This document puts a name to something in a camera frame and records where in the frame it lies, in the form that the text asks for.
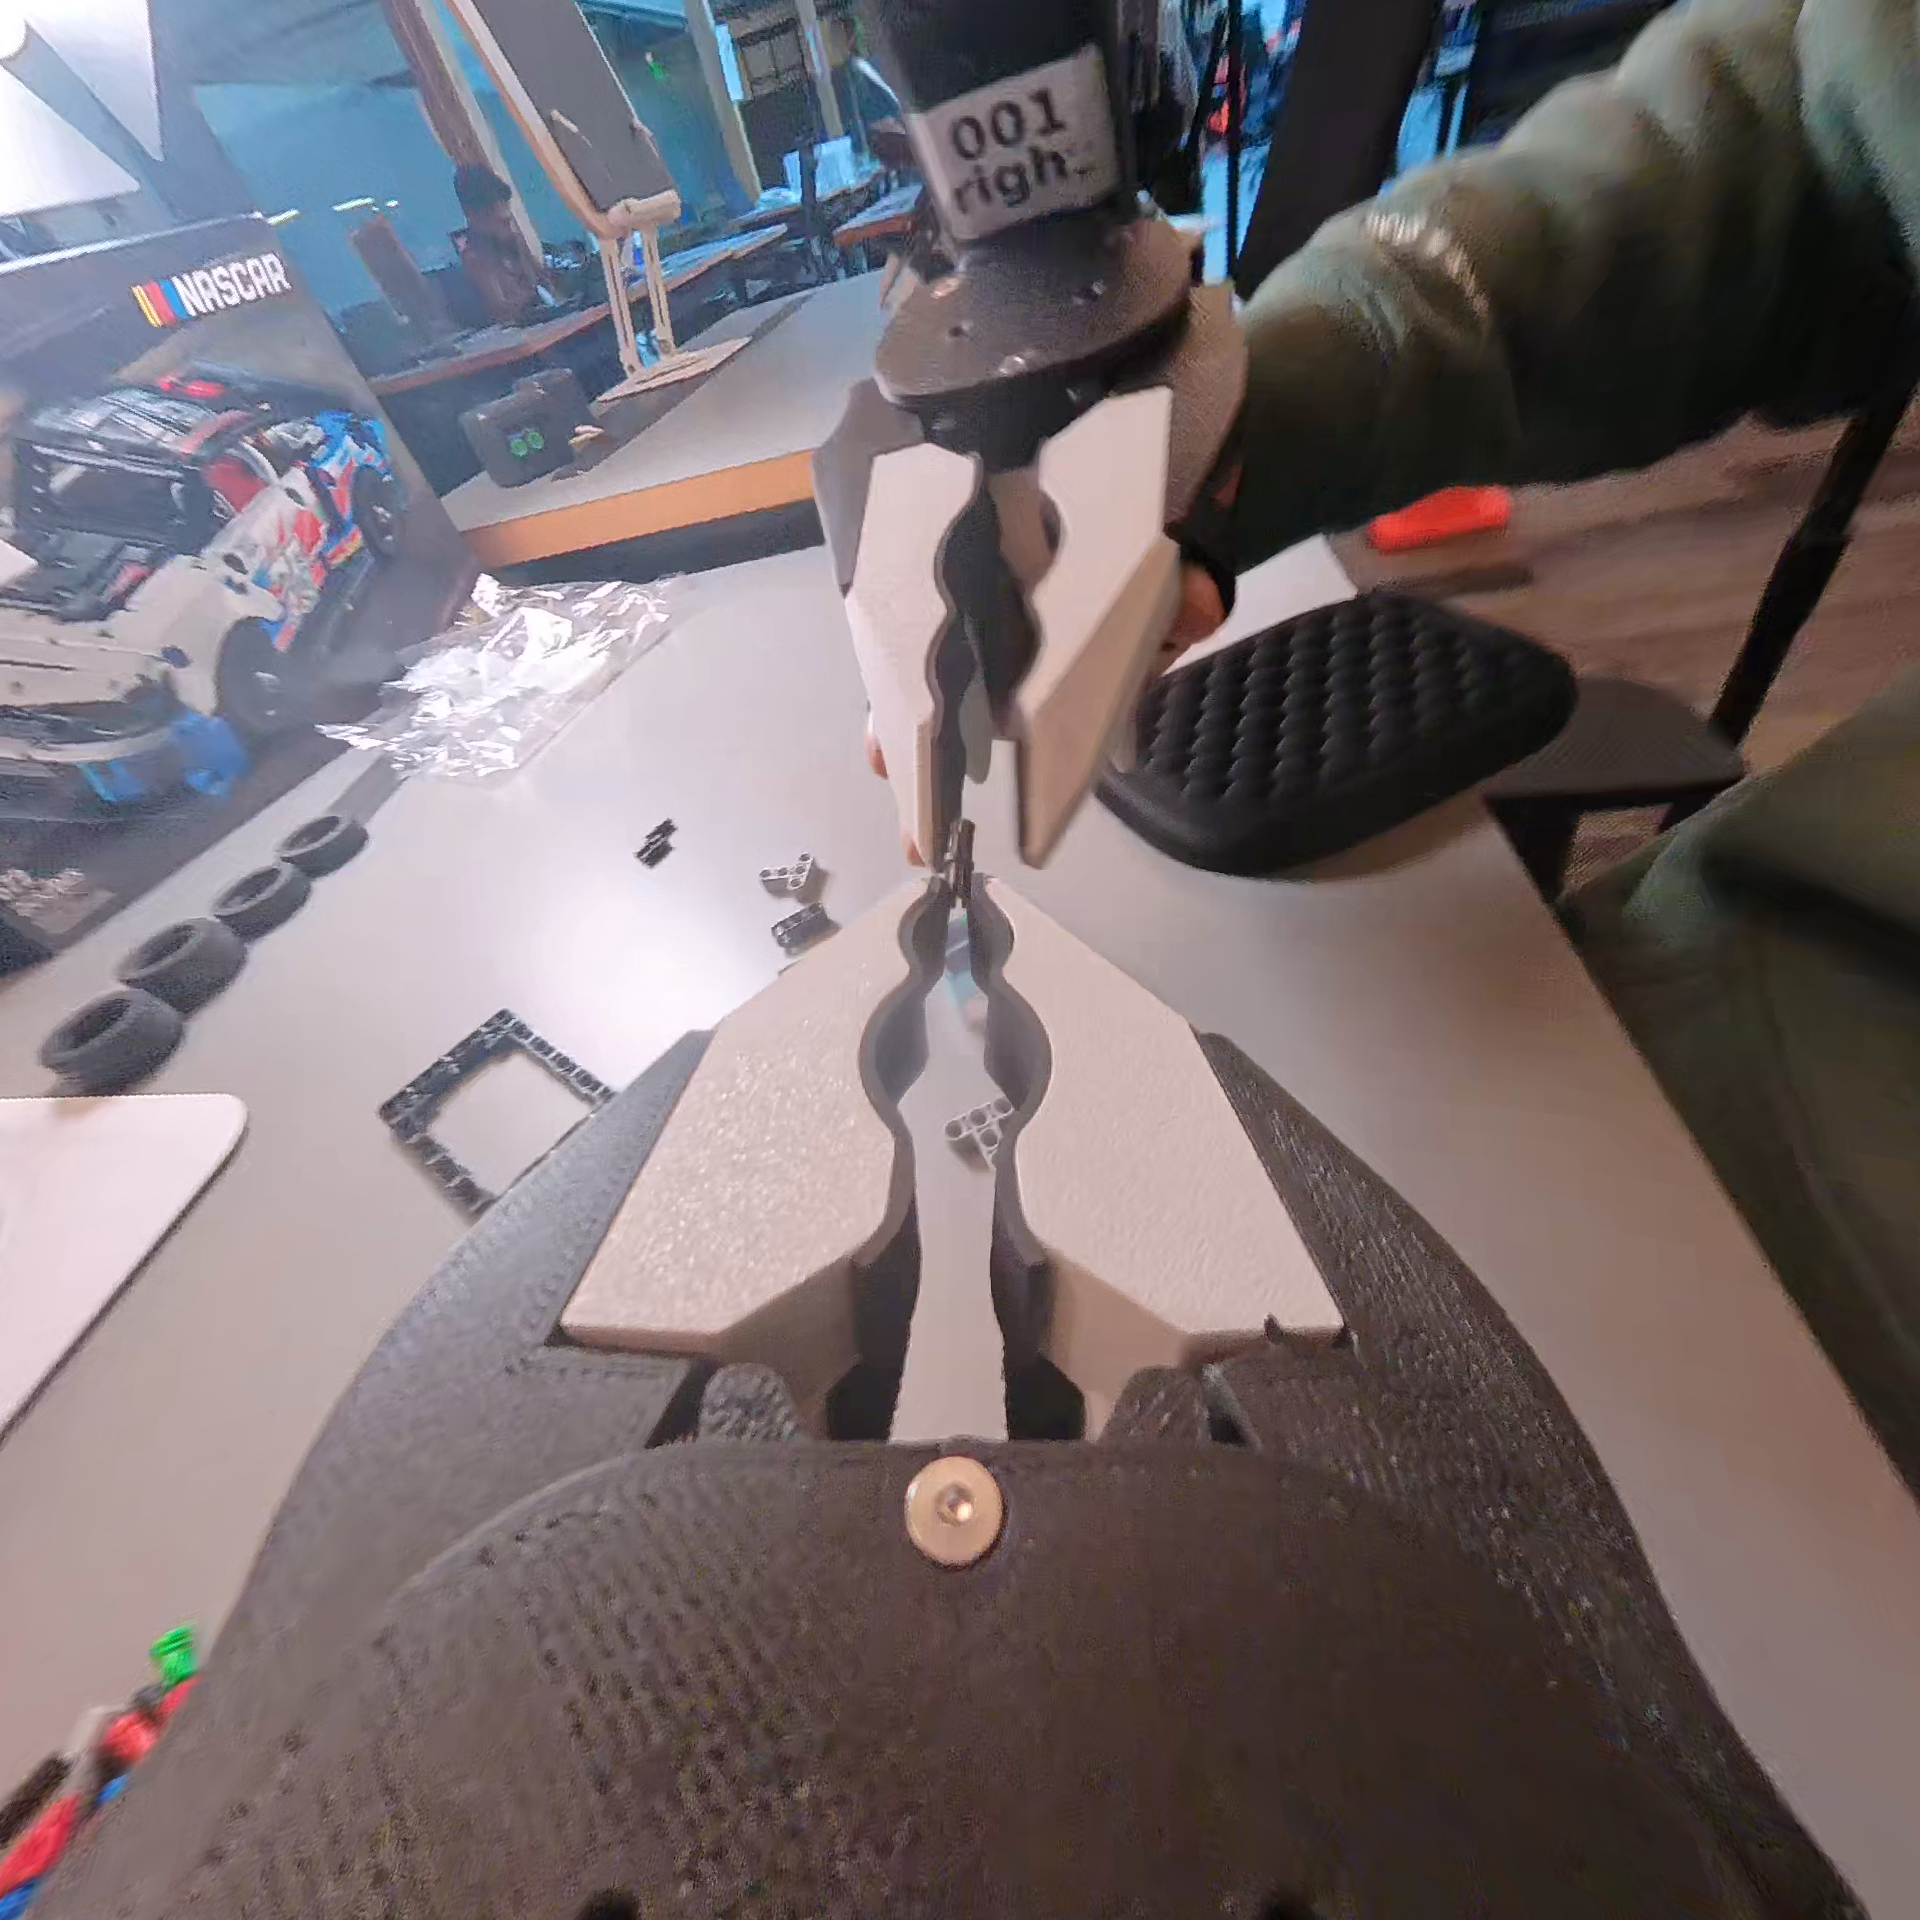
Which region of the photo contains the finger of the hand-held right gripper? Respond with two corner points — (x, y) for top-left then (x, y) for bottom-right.
(817, 383), (1000, 867)
(976, 391), (1190, 875)

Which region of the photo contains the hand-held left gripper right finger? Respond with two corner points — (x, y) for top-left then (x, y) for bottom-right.
(960, 879), (1347, 1433)

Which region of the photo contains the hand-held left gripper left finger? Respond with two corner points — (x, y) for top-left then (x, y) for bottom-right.
(557, 879), (962, 1433)

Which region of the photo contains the person's right forearm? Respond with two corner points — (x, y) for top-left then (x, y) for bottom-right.
(1190, 0), (1920, 579)

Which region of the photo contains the race car lego box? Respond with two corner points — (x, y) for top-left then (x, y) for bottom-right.
(0, 210), (482, 977)

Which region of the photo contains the pile of colourful lego pieces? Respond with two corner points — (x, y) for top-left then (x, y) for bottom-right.
(0, 1620), (204, 1920)

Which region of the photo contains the person's right hand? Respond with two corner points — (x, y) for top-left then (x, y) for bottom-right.
(1154, 555), (1238, 663)

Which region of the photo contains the grey table with wooden edge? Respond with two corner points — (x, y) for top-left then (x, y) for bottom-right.
(369, 194), (933, 571)

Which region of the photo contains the red block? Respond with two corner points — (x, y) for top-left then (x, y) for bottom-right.
(1368, 492), (1514, 554)

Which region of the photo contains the clear plastic bag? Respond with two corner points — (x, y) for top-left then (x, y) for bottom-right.
(323, 577), (677, 782)

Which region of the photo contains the black box with green dots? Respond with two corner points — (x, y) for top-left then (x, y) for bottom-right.
(457, 375), (602, 489)

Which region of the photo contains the wooden easel stand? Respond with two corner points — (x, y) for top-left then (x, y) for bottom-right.
(451, 0), (752, 407)

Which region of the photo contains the person's green jacket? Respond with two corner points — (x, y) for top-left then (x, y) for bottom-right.
(1553, 704), (1920, 1532)

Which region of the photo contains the white rounded board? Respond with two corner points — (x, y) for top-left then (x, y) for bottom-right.
(0, 1094), (249, 1442)

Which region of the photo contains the black lego frame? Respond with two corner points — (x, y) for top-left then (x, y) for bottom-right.
(378, 1008), (617, 1217)

